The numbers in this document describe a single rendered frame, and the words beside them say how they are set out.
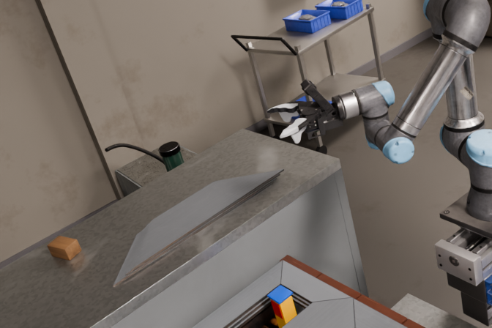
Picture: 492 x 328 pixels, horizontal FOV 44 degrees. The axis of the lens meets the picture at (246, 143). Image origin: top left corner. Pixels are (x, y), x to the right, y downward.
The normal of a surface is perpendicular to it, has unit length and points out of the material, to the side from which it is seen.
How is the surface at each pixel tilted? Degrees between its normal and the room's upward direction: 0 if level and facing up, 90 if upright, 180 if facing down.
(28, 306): 0
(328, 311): 0
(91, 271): 0
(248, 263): 90
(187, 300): 90
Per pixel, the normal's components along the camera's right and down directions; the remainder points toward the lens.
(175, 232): -0.25, -0.87
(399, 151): 0.16, 0.40
